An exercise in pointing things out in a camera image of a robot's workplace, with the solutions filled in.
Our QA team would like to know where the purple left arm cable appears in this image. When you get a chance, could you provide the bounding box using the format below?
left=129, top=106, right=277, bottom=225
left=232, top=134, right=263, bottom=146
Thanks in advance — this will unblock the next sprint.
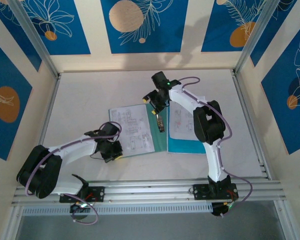
left=24, top=121, right=123, bottom=225

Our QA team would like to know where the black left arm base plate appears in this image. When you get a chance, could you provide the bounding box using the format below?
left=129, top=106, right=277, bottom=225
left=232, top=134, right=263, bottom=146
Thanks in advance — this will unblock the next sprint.
left=59, top=186, right=106, bottom=203

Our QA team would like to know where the aluminium frame leg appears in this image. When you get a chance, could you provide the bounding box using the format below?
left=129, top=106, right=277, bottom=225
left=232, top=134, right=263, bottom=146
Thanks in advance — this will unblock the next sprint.
left=2, top=206, right=25, bottom=240
left=273, top=198, right=297, bottom=240

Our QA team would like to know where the white printed paper sheet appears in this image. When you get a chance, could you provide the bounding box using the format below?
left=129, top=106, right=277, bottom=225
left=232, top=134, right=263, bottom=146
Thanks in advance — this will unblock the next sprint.
left=168, top=94, right=207, bottom=142
left=108, top=103, right=156, bottom=158

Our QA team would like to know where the grey slotted cable duct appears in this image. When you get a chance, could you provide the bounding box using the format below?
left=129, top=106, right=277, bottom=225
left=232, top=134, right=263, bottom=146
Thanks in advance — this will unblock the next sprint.
left=22, top=202, right=213, bottom=216

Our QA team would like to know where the green plastic folder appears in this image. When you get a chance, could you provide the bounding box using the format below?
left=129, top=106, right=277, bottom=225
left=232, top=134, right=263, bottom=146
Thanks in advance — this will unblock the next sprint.
left=107, top=103, right=169, bottom=159

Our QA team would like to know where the aluminium frame post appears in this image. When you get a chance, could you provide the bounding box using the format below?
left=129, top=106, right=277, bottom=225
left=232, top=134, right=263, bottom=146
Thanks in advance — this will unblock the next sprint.
left=233, top=0, right=283, bottom=76
left=7, top=0, right=61, bottom=78

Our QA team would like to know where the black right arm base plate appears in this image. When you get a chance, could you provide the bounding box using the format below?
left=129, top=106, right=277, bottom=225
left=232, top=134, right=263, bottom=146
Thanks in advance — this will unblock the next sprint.
left=192, top=183, right=238, bottom=201

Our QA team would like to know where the aluminium mounting rail beam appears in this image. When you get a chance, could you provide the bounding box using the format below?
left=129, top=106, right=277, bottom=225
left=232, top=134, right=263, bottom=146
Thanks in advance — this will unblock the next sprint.
left=11, top=176, right=287, bottom=208

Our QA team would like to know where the aluminium side rail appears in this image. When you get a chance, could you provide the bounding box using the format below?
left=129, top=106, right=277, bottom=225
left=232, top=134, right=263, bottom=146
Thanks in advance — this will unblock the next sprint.
left=231, top=69, right=273, bottom=181
left=37, top=73, right=62, bottom=148

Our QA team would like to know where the blue folder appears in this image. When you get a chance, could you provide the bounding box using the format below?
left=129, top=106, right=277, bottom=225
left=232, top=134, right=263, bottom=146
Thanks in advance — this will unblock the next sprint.
left=166, top=107, right=207, bottom=155

